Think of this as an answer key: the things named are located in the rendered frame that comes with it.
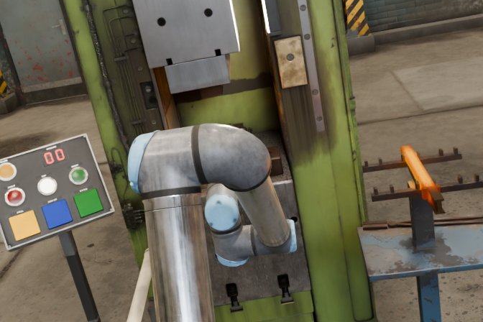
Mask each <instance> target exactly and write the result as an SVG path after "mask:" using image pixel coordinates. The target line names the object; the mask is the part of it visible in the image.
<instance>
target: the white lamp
mask: <svg viewBox="0 0 483 322"><path fill-rule="evenodd" d="M54 188H55V184H54V182H53V181H52V180H50V179H46V180H43V181H42V182H41V183H40V189H41V191H43V192H44V193H50V192H52V191H53V190H54Z"/></svg>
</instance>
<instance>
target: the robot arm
mask: <svg viewBox="0 0 483 322"><path fill-rule="evenodd" d="M271 168H272V161H271V157H270V154H269V152H268V150H267V148H266V147H265V145H264V144H263V142H262V141H261V140H260V139H258V138H257V137H255V136H254V135H253V134H251V133H249V132H247V131H245V130H243V129H240V128H237V127H234V126H229V125H225V124H201V125H198V126H187V127H182V128H177V129H168V130H163V131H160V130H157V131H154V132H152V133H148V134H142V135H139V136H138V137H137V138H136V139H135V140H134V141H133V143H132V145H131V148H130V151H129V158H128V176H129V181H130V186H131V188H132V190H133V191H134V192H135V193H138V194H142V202H143V204H144V212H145V219H146V227H147V240H148V247H149V260H150V267H151V273H152V286H153V293H154V301H155V314H156V321H157V322H216V319H215V313H214V306H213V296H212V289H211V278H210V271H209V265H208V253H207V247H206V235H205V229H204V222H203V212H202V205H201V195H202V193H201V185H205V184H208V185H207V188H206V206H205V211H204V212H205V217H206V220H207V222H208V224H209V226H210V229H211V235H212V238H213V243H214V246H215V253H216V255H217V258H218V260H219V262H220V263H221V264H223V265H225V266H228V267H237V266H239V265H242V264H244V263H245V262H247V260H248V259H249V257H256V256H263V255H269V254H281V253H290V252H294V251H295V250H296V249H297V244H296V236H295V224H294V221H293V220H290V219H285V215H284V213H283V211H282V208H281V205H280V202H279V200H278V197H277V194H276V192H275V189H274V186H273V184H272V181H271V179H270V172H271ZM237 199H239V202H240V204H241V205H242V207H243V209H244V211H245V212H246V214H247V216H248V218H249V220H250V221H251V223H252V225H246V226H242V221H241V217H240V213H239V207H238V200H237Z"/></svg>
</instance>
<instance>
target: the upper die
mask: <svg viewBox="0 0 483 322"><path fill-rule="evenodd" d="M165 72H166V76H167V81H168V85H169V88H170V93H171V94H173V93H180V92H184V91H192V90H195V89H200V88H207V87H211V86H218V85H222V84H227V83H230V54H226V55H221V51H220V49H217V50H216V56H215V57H208V58H204V59H200V60H193V61H189V62H184V63H178V64H174V65H173V62H172V59H170V62H169V63H168V65H166V66H165Z"/></svg>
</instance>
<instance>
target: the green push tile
mask: <svg viewBox="0 0 483 322"><path fill-rule="evenodd" d="M73 198H74V201H75V204H76V206H77V209H78V212H79V215H80V217H81V218H83V217H86V216H89V215H91V214H94V213H97V212H99V211H102V210H103V209H104V208H103V206H102V204H101V200H100V198H99V196H98V192H97V190H96V188H94V189H92V190H88V191H86V192H84V193H80V194H78V195H75V196H73Z"/></svg>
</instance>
